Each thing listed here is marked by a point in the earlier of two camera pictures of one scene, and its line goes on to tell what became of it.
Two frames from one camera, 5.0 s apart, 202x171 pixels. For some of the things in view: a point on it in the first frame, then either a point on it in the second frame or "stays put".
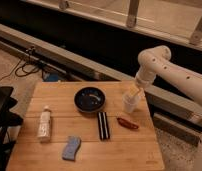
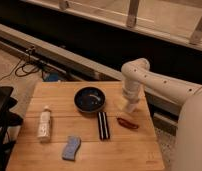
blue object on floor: x=48 y=77 stays put
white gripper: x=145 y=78 → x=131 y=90
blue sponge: x=71 y=148 stays put
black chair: x=3 y=119 stays put
